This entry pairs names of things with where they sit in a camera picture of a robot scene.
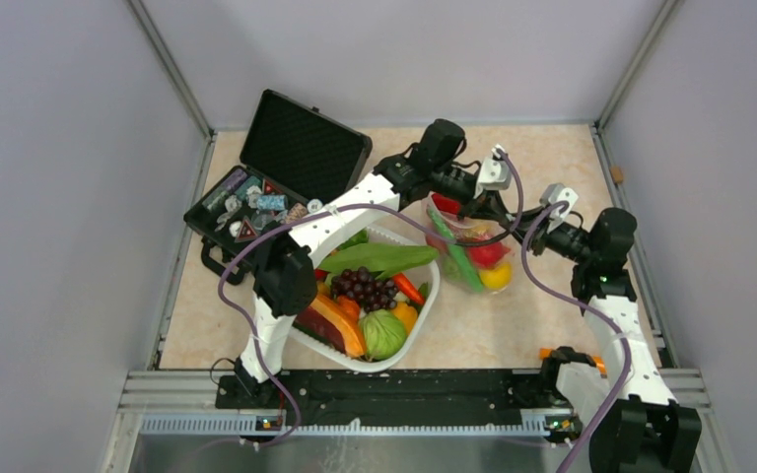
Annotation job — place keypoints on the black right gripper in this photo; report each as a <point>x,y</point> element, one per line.
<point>543,234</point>

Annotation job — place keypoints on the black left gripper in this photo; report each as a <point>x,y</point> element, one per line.
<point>482,202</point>

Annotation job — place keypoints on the small red toy tomato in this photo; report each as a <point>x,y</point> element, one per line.
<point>445,204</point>

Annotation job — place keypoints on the red toy bell pepper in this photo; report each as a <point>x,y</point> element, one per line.
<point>488,255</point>

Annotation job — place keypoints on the clear zip top bag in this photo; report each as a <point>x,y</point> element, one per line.
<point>467,232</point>

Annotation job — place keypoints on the green toy cucumber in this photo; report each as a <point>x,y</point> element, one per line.
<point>466,270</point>

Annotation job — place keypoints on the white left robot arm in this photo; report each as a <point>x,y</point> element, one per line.
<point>283,258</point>

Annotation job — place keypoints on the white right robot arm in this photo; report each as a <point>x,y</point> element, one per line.
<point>632,422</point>

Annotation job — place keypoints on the green toy lettuce leaf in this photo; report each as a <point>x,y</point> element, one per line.
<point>380,254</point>

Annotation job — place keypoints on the orange marker pen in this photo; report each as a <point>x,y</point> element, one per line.
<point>597,362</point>

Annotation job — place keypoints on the purple toy grapes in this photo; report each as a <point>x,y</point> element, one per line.
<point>365,288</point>

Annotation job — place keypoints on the large green toy cabbage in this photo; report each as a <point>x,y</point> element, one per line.
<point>384,334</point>

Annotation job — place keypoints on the black foam-lined case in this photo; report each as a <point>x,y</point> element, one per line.
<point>292,155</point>

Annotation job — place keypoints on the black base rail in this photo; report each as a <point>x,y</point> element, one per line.
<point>404,399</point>

